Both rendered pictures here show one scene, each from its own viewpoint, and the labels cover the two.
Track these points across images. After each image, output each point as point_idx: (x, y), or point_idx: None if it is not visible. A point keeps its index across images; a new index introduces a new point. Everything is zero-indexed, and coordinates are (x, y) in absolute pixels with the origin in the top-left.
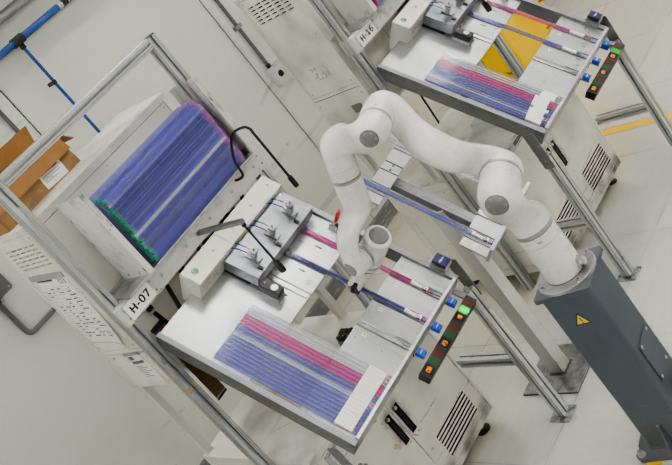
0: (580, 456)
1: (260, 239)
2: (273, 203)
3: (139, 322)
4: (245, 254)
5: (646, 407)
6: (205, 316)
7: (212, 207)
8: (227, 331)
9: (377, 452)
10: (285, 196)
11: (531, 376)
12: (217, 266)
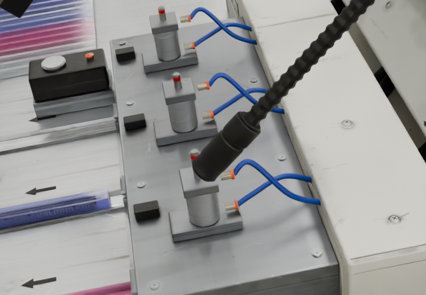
0: None
1: (207, 102)
2: (280, 174)
3: None
4: (204, 54)
5: None
6: None
7: (417, 9)
8: (108, 6)
9: None
10: (292, 265)
11: None
12: None
